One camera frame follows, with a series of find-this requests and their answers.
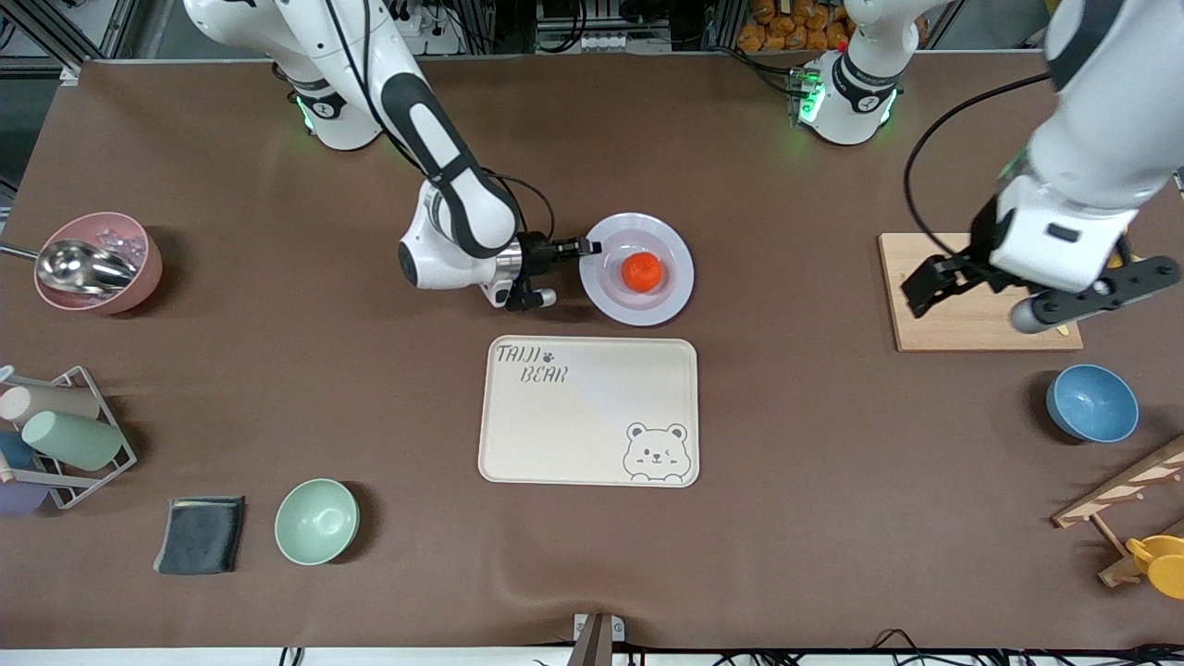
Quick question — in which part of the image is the orange fruit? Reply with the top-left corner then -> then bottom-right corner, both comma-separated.
621,252 -> 665,294

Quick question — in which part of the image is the wooden drying rack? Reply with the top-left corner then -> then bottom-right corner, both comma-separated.
1052,435 -> 1184,588

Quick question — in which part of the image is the aluminium frame post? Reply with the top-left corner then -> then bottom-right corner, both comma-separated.
0,0 -> 140,75

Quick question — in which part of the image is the mint green cup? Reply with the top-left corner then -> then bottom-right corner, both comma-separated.
21,411 -> 125,472

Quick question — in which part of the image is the white power strip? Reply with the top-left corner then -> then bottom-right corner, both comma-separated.
388,0 -> 465,56

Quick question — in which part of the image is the blue bowl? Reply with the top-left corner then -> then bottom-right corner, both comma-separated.
1046,364 -> 1141,444

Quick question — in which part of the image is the metal scoop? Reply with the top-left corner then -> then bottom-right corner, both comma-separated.
0,240 -> 140,298

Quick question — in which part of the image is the white round plate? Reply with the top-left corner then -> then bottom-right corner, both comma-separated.
579,213 -> 696,327

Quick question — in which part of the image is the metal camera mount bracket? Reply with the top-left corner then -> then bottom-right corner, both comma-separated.
566,612 -> 626,666

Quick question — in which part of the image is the beige cup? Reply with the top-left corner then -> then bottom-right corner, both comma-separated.
0,385 -> 101,425

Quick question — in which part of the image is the purple cup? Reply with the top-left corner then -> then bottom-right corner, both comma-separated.
0,479 -> 49,516

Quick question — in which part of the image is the cream bear print tray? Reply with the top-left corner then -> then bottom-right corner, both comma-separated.
477,335 -> 700,488

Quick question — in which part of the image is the light green bowl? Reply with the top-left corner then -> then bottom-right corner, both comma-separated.
274,478 -> 361,566

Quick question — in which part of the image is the grey wire cup rack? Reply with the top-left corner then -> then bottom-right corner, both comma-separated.
0,365 -> 138,511

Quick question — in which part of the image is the dark grey folded cloth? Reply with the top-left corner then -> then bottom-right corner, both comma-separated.
153,496 -> 247,576

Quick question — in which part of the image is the pink bowl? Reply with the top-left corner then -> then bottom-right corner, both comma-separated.
34,213 -> 165,315

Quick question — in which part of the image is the wooden cutting board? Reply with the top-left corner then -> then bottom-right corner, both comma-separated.
878,232 -> 1084,353

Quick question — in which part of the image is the yellow cup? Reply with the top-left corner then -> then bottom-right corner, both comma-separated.
1126,534 -> 1184,600

